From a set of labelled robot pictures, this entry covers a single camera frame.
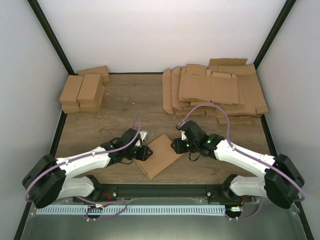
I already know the brown cardboard box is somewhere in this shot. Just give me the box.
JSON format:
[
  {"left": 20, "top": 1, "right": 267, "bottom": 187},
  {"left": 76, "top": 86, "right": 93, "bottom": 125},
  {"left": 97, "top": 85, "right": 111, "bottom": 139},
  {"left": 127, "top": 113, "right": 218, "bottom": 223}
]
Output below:
[{"left": 135, "top": 134, "right": 183, "bottom": 179}]

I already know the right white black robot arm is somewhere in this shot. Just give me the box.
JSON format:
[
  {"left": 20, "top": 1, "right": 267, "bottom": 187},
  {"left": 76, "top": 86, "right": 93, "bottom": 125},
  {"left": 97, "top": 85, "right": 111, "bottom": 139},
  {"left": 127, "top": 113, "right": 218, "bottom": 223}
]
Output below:
[{"left": 171, "top": 120, "right": 305, "bottom": 209}]

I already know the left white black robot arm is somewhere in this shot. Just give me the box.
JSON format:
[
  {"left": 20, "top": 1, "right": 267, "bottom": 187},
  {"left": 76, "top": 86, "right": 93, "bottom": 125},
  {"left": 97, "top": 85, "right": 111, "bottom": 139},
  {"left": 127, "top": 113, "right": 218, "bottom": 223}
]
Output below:
[{"left": 22, "top": 128, "right": 153, "bottom": 209}]

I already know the folded box bottom right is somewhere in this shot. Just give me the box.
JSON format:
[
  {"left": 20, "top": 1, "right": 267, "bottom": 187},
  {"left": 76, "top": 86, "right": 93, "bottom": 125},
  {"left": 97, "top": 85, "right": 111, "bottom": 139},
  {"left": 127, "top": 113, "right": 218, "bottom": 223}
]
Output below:
[{"left": 79, "top": 85, "right": 105, "bottom": 112}]

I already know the folded box top right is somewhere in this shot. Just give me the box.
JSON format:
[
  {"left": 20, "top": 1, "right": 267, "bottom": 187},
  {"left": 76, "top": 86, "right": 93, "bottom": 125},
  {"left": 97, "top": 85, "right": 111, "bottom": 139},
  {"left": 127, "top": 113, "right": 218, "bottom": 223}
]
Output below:
[{"left": 77, "top": 73, "right": 102, "bottom": 105}]

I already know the folded box bottom left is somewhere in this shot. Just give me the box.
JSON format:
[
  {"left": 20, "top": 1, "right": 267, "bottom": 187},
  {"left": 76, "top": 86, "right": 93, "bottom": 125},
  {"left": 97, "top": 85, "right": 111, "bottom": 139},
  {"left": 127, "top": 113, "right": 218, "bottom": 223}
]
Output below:
[{"left": 62, "top": 105, "right": 81, "bottom": 114}]

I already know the folded box at back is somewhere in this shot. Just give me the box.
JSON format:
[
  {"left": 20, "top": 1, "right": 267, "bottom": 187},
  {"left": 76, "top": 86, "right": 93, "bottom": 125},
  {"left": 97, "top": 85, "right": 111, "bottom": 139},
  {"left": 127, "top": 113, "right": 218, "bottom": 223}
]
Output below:
[{"left": 77, "top": 65, "right": 110, "bottom": 83}]

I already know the folded box top left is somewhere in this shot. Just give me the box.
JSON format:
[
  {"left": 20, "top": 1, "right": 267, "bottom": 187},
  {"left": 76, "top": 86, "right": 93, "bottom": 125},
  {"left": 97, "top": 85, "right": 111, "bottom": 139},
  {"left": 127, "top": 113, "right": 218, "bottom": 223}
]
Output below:
[{"left": 59, "top": 75, "right": 84, "bottom": 107}]

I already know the top flat cardboard sheet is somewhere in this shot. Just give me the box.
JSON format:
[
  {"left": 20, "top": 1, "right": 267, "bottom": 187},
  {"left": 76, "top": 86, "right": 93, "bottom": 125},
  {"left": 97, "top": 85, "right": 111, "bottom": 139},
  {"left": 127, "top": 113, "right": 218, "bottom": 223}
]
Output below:
[{"left": 178, "top": 71, "right": 240, "bottom": 105}]

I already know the stack of flat cardboard sheets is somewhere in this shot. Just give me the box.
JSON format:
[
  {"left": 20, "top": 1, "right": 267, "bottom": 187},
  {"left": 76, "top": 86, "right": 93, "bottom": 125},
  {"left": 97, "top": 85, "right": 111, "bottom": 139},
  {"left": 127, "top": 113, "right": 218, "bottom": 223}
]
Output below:
[{"left": 162, "top": 58, "right": 269, "bottom": 124}]

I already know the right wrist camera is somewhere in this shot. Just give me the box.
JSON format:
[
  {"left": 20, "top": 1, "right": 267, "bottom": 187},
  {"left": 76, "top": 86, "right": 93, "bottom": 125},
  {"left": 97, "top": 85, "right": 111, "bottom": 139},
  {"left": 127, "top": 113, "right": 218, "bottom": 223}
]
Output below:
[{"left": 176, "top": 122, "right": 187, "bottom": 141}]

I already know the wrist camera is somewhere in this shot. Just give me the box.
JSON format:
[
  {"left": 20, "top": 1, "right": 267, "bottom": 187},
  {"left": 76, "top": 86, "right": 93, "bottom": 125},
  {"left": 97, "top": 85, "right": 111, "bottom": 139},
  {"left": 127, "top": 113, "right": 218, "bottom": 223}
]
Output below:
[
  {"left": 176, "top": 122, "right": 187, "bottom": 141},
  {"left": 139, "top": 130, "right": 149, "bottom": 142}
]

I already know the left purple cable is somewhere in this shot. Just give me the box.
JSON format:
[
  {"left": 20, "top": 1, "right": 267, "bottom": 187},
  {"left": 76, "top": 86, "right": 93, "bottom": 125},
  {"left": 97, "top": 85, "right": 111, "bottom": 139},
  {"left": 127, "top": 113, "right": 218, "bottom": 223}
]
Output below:
[{"left": 24, "top": 117, "right": 142, "bottom": 203}]

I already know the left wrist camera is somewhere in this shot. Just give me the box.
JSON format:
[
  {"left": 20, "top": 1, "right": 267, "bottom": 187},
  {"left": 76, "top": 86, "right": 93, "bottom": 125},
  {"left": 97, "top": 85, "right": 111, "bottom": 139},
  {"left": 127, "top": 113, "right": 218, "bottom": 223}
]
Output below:
[{"left": 139, "top": 130, "right": 149, "bottom": 142}]

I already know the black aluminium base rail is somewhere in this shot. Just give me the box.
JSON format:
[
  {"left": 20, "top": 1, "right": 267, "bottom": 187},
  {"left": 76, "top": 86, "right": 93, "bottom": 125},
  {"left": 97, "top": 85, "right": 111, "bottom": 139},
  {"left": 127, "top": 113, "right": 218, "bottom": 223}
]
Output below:
[{"left": 72, "top": 183, "right": 256, "bottom": 203}]

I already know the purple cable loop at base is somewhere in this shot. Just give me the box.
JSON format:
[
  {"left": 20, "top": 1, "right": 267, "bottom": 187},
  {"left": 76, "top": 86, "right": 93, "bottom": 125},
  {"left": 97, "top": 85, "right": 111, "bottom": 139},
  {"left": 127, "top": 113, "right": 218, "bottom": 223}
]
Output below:
[{"left": 85, "top": 195, "right": 132, "bottom": 223}]

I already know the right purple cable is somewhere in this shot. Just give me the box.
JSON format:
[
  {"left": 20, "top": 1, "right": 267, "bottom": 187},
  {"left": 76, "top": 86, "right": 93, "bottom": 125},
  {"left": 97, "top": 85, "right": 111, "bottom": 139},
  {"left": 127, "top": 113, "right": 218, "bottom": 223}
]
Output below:
[{"left": 177, "top": 103, "right": 306, "bottom": 202}]

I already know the light blue slotted cable duct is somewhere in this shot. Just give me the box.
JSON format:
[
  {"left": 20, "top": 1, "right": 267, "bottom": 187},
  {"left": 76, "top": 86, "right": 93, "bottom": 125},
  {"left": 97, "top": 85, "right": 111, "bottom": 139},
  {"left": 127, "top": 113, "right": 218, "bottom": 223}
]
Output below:
[{"left": 36, "top": 205, "right": 226, "bottom": 216}]

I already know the right black frame post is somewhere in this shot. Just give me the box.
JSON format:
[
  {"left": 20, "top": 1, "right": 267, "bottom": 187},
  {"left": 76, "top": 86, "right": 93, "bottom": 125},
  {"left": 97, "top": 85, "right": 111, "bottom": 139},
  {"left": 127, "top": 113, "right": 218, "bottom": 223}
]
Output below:
[{"left": 253, "top": 0, "right": 297, "bottom": 70}]

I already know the black frame post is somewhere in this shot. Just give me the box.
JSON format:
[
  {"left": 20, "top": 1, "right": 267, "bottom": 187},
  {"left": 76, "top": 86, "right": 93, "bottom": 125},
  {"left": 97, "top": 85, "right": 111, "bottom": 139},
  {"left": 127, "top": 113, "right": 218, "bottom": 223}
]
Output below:
[
  {"left": 27, "top": 0, "right": 76, "bottom": 75},
  {"left": 253, "top": 0, "right": 297, "bottom": 70}
]

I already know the left black frame post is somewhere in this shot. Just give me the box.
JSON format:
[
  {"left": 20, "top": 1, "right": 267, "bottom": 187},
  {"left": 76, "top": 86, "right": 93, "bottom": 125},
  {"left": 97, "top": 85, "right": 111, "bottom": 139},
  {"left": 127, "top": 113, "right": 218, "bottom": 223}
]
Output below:
[{"left": 27, "top": 0, "right": 76, "bottom": 75}]

